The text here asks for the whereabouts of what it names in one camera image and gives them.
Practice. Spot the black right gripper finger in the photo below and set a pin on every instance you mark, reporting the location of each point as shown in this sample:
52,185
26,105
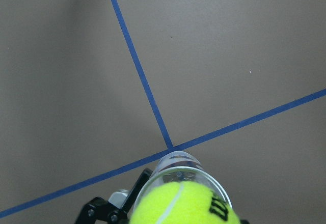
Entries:
243,221

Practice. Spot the tennis ball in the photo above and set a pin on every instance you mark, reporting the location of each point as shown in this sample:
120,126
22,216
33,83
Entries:
184,202

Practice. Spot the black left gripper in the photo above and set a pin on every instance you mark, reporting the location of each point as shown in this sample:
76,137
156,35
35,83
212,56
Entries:
116,208

